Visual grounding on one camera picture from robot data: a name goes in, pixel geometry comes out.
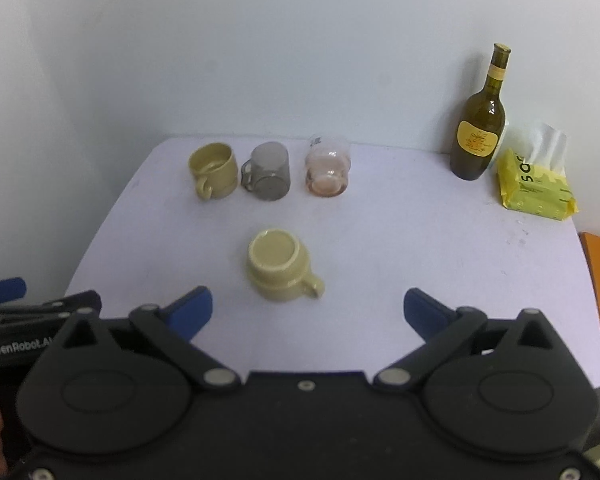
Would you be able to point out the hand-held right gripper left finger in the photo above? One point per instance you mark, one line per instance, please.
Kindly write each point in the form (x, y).
(192, 311)

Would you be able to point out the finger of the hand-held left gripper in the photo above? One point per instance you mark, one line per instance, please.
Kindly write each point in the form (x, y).
(2, 290)
(86, 301)

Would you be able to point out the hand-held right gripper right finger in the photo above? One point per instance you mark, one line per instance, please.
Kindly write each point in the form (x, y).
(422, 312)

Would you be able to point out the yellow ceramic cup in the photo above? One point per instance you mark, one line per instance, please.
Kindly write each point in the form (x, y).
(280, 270)
(212, 170)

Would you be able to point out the pink glass cup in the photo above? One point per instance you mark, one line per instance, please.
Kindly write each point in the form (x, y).
(327, 167)

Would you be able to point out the grey glass mug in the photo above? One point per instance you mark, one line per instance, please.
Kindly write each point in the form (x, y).
(268, 172)

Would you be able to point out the yellow tissue pack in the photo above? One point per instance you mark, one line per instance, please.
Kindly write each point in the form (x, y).
(532, 182)

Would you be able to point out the olive glass wine bottle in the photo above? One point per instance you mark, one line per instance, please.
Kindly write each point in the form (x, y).
(479, 130)

